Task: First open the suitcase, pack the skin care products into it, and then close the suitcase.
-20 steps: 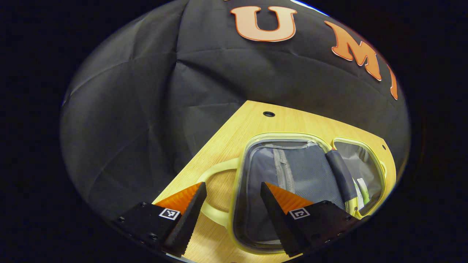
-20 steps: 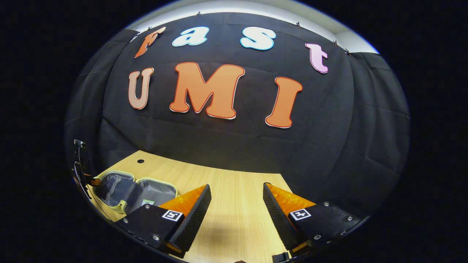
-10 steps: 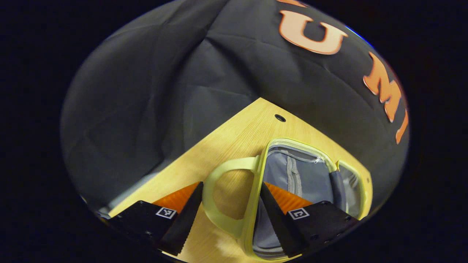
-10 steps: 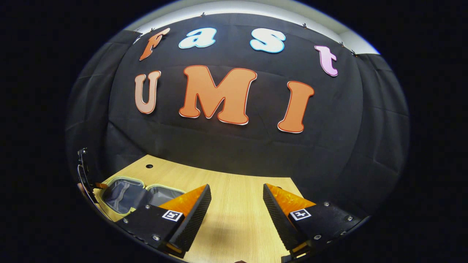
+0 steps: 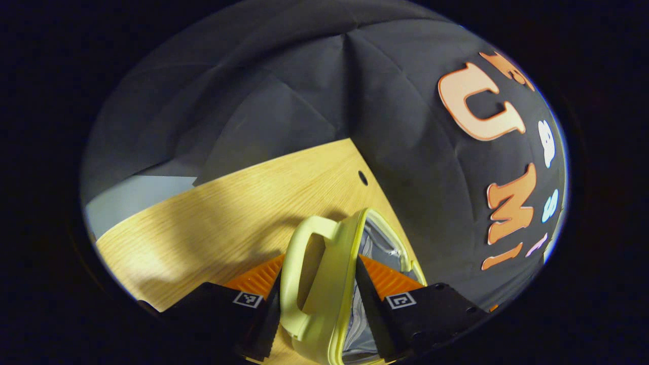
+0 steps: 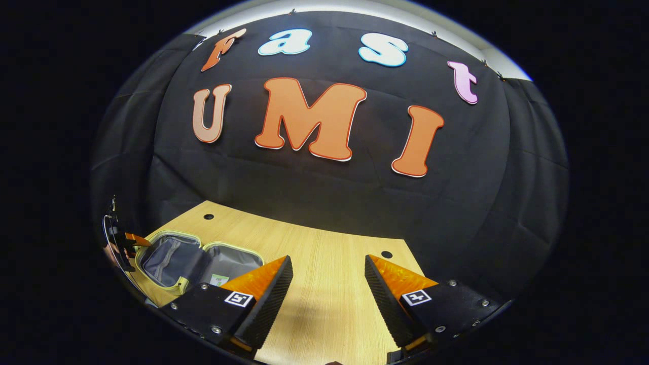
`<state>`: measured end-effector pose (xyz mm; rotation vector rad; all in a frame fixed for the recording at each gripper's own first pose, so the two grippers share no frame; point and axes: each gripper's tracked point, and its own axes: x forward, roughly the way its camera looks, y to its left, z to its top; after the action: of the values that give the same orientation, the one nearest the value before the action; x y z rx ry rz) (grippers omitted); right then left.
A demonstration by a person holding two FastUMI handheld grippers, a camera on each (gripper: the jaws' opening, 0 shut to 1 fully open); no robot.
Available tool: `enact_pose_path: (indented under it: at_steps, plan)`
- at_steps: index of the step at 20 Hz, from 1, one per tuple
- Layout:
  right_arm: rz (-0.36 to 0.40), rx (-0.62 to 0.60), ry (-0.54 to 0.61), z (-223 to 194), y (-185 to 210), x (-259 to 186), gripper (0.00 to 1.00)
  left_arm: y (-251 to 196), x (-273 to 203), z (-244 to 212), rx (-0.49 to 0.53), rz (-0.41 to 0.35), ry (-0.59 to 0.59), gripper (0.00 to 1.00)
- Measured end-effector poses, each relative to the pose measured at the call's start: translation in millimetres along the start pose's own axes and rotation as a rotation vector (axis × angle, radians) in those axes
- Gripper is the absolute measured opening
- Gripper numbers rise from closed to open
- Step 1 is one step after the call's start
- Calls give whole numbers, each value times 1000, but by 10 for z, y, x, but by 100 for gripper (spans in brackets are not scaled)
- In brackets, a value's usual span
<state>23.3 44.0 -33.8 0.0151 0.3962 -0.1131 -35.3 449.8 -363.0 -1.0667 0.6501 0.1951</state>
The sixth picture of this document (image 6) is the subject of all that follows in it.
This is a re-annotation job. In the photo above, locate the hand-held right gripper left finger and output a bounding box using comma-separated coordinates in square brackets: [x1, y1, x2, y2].
[160, 255, 294, 358]

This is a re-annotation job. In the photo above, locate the pale yellow suitcase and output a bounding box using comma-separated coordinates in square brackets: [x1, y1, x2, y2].
[133, 231, 264, 296]

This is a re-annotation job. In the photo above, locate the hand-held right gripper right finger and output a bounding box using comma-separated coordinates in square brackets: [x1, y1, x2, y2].
[364, 254, 508, 363]

